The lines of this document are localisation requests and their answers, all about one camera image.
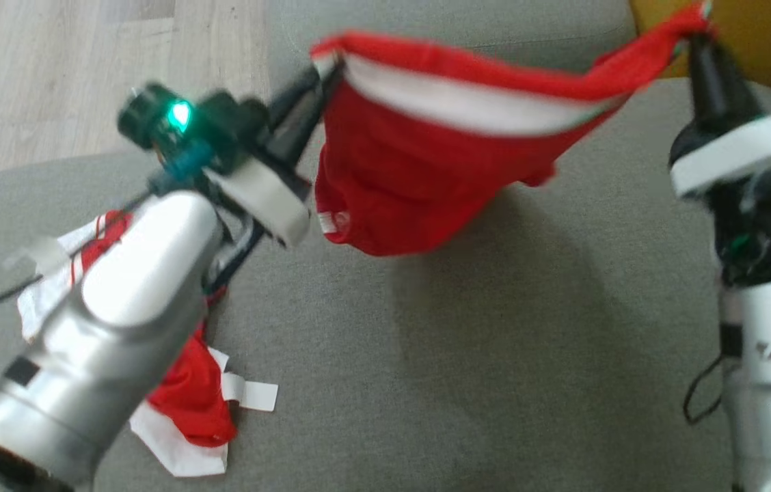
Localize grey sofa back cushion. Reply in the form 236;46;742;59
266;0;638;90

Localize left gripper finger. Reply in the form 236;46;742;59
265;65;325;128
276;61;346;168

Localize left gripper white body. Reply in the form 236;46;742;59
204;137;312;249

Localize red jersey shirt white sleeves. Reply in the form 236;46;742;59
16;210;279;479

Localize mustard yellow cushion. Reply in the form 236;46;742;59
628;0;771;107

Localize white tape tag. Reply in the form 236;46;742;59
5;235;71;276

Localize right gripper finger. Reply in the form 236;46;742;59
686;33;763;136

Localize grey fabric sofa seat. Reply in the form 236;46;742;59
0;75;771;492

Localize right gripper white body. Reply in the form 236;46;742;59
669;102;771;288

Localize red basketball shorts white stripe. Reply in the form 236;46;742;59
310;3;716;258

